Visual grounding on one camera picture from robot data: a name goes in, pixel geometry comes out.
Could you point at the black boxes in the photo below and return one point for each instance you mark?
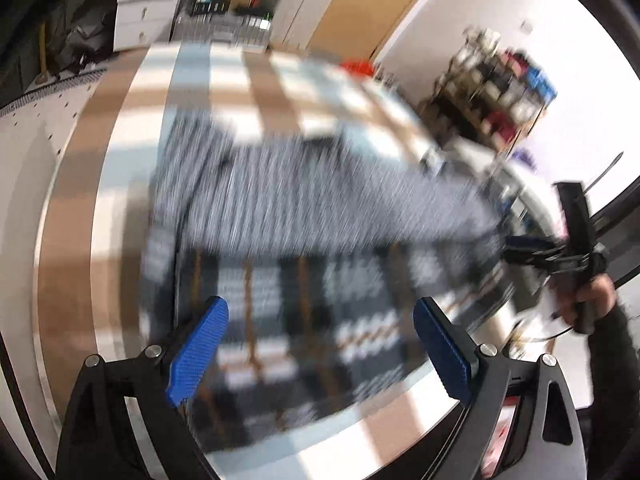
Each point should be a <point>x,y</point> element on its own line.
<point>230,2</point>

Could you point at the person's right hand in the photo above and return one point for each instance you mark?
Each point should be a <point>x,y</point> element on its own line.
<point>602,295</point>

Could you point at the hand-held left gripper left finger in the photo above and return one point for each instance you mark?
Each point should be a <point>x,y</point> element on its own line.
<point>197,355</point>

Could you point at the checkered tablecloth table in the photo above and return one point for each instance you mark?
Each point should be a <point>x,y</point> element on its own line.
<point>120,185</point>

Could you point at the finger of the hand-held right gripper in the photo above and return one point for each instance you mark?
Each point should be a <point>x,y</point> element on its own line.
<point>525,245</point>
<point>530,261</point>

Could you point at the white drawer desk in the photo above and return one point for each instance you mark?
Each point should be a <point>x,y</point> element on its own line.
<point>145,5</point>

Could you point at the white suitcase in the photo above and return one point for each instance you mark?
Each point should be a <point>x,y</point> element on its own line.
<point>305,0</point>

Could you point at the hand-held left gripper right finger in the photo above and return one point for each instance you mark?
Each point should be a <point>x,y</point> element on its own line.
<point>442,355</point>

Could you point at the dark bag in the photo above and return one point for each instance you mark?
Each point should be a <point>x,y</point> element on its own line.
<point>82,35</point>

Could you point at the light wooden door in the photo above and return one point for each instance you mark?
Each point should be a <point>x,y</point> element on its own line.
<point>380,5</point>

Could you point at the silver suitcase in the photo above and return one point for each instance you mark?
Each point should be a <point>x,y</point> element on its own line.
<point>225,30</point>

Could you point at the black white plaid jacket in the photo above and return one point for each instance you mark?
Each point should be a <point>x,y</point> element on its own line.
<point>300,200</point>

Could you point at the red plastic bag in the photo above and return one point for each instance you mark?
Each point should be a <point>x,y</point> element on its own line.
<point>357,66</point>

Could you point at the shoe rack with shoes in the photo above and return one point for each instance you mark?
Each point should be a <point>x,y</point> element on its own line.
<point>495,90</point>

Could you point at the person's right forearm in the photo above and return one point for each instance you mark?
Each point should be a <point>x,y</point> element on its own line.
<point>610,370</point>

